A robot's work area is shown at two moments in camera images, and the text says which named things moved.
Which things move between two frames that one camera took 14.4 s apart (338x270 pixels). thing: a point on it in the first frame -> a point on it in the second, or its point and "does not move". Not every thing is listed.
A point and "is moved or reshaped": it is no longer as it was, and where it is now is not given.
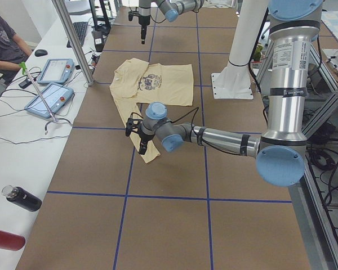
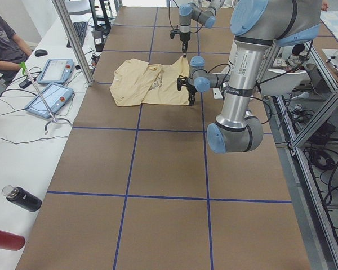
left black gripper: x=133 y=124 -> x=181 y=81
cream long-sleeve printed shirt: x=136 y=84 is moved or reshaped
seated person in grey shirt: x=7 y=49 does not move
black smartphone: x=25 y=83 does not move
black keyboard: x=80 y=28 does not move
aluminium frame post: x=59 y=5 does not move
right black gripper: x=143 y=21 -> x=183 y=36
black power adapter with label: x=98 y=40 does not move
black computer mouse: x=40 y=53 does not move
